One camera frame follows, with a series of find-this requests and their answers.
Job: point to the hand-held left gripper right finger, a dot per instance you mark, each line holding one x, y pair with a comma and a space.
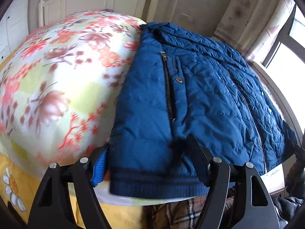
200, 150

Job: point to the dark cloth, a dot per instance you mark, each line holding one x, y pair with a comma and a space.
287, 206

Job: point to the blue quilted jacket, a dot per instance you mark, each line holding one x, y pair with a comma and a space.
202, 95

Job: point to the dark framed window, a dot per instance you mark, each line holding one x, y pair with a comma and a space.
283, 50

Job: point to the person's plaid pants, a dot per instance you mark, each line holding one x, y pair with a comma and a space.
176, 213

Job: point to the sailboat print curtain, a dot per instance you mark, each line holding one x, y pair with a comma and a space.
247, 16

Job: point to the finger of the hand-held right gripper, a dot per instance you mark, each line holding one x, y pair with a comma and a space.
296, 146

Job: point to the floral quilt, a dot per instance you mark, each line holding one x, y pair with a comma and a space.
62, 76

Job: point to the white wardrobe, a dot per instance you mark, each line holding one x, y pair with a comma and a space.
14, 31

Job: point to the white windowsill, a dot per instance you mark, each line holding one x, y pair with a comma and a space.
283, 93

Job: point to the yellow bed sheet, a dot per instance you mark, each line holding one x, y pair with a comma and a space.
124, 216

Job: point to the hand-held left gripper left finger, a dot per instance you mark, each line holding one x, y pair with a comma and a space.
100, 169

